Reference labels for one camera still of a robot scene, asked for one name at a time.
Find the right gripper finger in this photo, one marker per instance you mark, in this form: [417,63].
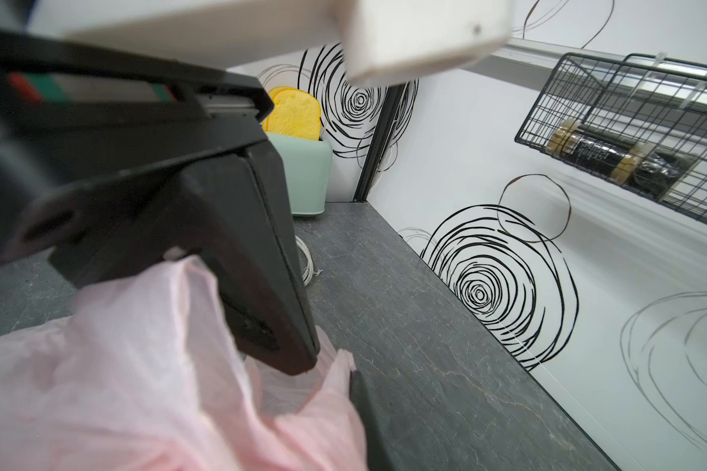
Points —
[376,453]

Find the dark bottle in basket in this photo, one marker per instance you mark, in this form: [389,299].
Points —
[642,166]

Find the yellow toast slice right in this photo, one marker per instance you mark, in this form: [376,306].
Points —
[296,113]

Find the mint green toaster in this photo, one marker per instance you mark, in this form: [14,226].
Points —
[307,166]

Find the aluminium wall rail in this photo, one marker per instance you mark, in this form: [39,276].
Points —
[530,64]

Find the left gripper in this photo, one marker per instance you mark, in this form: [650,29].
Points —
[87,134]

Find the black wire wall basket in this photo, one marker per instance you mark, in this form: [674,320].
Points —
[642,118]

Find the pink printed plastic bag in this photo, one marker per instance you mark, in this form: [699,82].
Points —
[145,375]

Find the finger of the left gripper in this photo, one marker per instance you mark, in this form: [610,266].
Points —
[233,212]

